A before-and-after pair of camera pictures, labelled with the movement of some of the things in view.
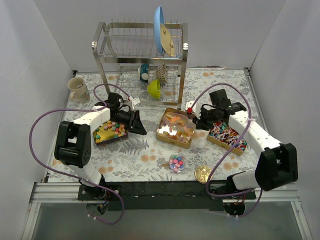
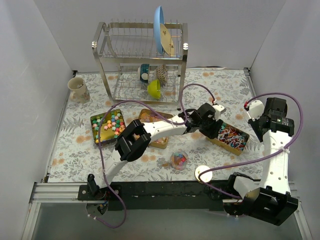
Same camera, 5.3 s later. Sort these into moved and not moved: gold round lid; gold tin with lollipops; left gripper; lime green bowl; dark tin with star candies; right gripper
Moved: left gripper; right gripper
Not moved: lime green bowl; gold round lid; dark tin with star candies; gold tin with lollipops
